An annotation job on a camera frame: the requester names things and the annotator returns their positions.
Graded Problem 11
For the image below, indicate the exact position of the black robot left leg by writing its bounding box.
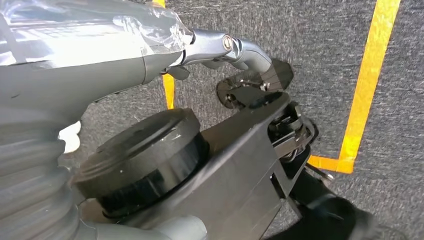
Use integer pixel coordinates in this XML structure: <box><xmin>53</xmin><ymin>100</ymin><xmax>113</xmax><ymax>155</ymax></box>
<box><xmin>71</xmin><ymin>58</ymin><xmax>410</xmax><ymax>240</ymax></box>

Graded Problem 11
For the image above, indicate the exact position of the yellow floor tape mark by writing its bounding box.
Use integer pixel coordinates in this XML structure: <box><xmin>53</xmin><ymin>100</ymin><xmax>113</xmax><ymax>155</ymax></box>
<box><xmin>152</xmin><ymin>0</ymin><xmax>402</xmax><ymax>175</ymax></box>

